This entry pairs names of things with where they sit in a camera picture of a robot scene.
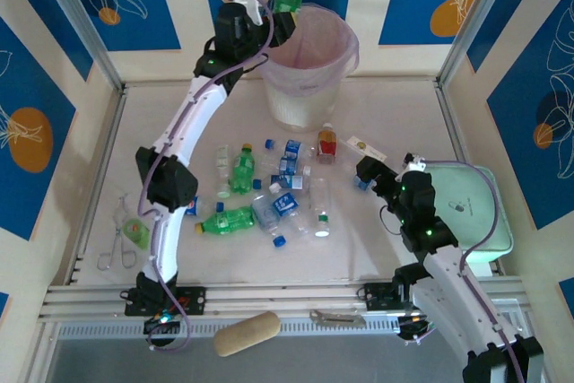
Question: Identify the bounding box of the small controller circuit board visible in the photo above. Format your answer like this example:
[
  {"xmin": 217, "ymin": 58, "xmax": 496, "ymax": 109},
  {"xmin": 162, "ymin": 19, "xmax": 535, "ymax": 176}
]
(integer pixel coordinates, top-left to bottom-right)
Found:
[
  {"xmin": 396, "ymin": 313, "xmax": 439, "ymax": 344},
  {"xmin": 143, "ymin": 313, "xmax": 183, "ymax": 335}
]

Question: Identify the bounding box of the green bottle yellow cap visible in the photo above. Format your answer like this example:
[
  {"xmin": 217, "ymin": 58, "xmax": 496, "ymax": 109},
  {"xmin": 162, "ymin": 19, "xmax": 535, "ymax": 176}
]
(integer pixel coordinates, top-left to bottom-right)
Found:
[
  {"xmin": 229, "ymin": 143, "xmax": 256, "ymax": 196},
  {"xmin": 193, "ymin": 205, "xmax": 257, "ymax": 237}
]

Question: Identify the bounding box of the aluminium frame post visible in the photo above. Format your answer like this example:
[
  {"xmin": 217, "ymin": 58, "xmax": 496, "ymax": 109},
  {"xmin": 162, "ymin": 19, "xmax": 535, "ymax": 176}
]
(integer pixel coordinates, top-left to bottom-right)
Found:
[
  {"xmin": 437, "ymin": 0, "xmax": 526, "ymax": 88},
  {"xmin": 33, "ymin": 0, "xmax": 126, "ymax": 92}
]

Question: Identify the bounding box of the white plastic waste bin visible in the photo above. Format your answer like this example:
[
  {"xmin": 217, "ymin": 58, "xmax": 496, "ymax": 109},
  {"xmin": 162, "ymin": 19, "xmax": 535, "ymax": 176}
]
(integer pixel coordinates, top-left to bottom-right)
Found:
[{"xmin": 262, "ymin": 2, "xmax": 360, "ymax": 133}]

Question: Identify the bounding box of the white paper packet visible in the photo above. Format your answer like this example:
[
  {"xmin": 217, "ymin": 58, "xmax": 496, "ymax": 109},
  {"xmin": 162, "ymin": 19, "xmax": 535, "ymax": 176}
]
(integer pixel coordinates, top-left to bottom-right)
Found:
[{"xmin": 344, "ymin": 134, "xmax": 387, "ymax": 161}]

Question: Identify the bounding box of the grey slotted cable duct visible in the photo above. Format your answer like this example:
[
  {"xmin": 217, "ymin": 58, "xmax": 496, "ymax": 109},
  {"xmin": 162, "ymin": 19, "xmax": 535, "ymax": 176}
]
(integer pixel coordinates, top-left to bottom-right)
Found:
[{"xmin": 56, "ymin": 318, "xmax": 524, "ymax": 340}]

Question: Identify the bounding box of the clear plastic bottle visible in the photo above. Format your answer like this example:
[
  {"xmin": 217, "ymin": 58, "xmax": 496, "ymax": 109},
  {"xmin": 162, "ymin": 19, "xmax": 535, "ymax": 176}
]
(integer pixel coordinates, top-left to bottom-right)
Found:
[{"xmin": 286, "ymin": 210, "xmax": 315, "ymax": 236}]

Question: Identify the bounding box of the metal hand tool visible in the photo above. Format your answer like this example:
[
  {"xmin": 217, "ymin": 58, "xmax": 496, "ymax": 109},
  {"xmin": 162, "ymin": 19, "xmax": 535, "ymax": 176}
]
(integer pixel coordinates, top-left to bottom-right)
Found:
[{"xmin": 309, "ymin": 309, "xmax": 367, "ymax": 326}]

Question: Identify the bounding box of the red juice bottle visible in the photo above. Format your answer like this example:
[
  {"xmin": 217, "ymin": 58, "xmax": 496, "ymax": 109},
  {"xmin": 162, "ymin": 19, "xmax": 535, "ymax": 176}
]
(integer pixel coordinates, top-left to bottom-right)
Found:
[{"xmin": 316, "ymin": 121, "xmax": 341, "ymax": 166}]

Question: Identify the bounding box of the narrow clear bottle white cap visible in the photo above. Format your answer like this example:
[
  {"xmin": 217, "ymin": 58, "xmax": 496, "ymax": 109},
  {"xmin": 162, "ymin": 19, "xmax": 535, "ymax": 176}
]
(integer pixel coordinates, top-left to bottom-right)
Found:
[{"xmin": 215, "ymin": 144, "xmax": 231, "ymax": 199}]

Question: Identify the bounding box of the mint green zipper case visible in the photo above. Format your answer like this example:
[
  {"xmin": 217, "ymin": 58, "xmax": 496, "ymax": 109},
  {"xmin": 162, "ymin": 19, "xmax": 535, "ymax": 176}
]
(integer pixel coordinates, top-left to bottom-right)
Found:
[{"xmin": 421, "ymin": 162, "xmax": 515, "ymax": 264}]

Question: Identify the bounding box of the bluish clear bottle blue cap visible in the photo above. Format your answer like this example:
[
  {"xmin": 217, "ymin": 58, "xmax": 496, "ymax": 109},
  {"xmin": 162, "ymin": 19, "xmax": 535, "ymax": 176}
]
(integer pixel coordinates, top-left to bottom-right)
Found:
[{"xmin": 250, "ymin": 196, "xmax": 288, "ymax": 248}]

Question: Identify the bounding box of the aluminium side rail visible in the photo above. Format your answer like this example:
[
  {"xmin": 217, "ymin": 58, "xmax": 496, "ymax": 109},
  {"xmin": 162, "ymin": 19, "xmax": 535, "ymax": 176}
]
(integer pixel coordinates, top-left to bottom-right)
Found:
[
  {"xmin": 435, "ymin": 80, "xmax": 472, "ymax": 169},
  {"xmin": 66, "ymin": 86, "xmax": 129, "ymax": 285}
]

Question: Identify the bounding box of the tall clear bottle white cap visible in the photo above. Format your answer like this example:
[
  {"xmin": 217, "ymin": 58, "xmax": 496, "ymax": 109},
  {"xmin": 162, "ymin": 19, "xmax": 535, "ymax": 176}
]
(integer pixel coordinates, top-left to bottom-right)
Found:
[{"xmin": 308, "ymin": 176, "xmax": 334, "ymax": 239}]

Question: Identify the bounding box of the aluminium front rail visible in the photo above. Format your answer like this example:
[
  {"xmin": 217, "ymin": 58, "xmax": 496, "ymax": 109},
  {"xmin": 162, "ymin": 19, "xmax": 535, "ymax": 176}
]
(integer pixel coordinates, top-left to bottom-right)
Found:
[{"xmin": 38, "ymin": 282, "xmax": 528, "ymax": 326}]

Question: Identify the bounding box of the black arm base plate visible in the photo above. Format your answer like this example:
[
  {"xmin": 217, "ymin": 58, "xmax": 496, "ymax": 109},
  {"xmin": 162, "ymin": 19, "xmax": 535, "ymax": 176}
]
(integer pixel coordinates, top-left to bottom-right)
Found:
[
  {"xmin": 124, "ymin": 284, "xmax": 208, "ymax": 318},
  {"xmin": 363, "ymin": 282, "xmax": 404, "ymax": 312}
]

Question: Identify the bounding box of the pink plastic bin liner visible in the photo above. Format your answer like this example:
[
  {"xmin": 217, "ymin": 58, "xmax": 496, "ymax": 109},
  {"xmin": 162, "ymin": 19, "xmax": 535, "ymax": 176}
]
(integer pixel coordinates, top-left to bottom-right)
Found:
[{"xmin": 259, "ymin": 2, "xmax": 361, "ymax": 98}]

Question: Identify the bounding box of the tan sponge loaf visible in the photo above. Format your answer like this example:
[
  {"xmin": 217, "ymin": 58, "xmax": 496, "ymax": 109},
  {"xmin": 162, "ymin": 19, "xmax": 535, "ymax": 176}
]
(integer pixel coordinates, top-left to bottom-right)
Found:
[{"xmin": 213, "ymin": 310, "xmax": 283, "ymax": 358}]

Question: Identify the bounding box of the small green-capped bottle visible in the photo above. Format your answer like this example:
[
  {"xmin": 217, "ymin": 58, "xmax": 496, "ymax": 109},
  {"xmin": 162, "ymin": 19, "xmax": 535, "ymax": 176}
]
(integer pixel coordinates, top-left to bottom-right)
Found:
[{"xmin": 120, "ymin": 217, "xmax": 151, "ymax": 249}]

